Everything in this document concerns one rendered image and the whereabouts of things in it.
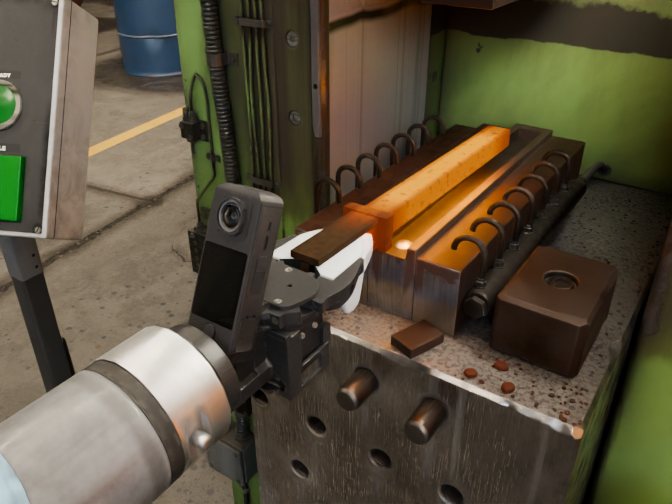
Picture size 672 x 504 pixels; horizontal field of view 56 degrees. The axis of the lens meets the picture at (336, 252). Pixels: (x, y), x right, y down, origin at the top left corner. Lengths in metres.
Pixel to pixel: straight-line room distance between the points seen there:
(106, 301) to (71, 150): 1.64
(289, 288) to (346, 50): 0.44
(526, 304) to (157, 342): 0.34
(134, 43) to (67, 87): 4.44
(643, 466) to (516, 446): 0.27
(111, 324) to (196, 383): 1.92
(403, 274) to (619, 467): 0.38
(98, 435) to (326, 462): 0.46
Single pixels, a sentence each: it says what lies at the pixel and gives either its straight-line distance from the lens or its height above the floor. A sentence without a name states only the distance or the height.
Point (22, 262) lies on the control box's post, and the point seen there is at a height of 0.83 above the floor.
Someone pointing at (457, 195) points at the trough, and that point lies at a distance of 0.78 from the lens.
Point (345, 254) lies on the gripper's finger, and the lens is 0.52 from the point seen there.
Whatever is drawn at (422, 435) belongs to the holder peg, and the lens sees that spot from 0.61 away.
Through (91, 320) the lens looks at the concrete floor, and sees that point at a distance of 2.36.
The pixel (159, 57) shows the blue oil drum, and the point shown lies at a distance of 5.23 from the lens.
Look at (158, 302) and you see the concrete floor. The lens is 2.38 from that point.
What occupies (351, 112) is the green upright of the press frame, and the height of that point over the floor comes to 1.04.
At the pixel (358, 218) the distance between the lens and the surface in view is 0.56.
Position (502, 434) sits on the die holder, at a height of 0.88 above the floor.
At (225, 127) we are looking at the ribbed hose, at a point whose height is 1.02.
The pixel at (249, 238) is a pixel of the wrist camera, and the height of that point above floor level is 1.11.
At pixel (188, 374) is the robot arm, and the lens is 0.40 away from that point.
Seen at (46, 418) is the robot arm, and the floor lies 1.06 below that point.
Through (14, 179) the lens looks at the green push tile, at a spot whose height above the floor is 1.02.
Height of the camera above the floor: 1.31
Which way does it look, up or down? 30 degrees down
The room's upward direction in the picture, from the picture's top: straight up
